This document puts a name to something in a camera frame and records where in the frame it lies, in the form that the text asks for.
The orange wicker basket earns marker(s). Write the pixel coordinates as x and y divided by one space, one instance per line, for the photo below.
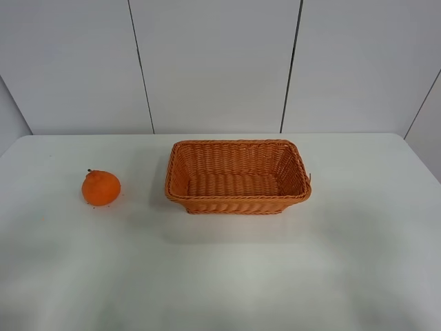
236 176

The orange with knobby top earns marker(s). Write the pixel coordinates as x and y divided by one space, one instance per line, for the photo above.
100 188

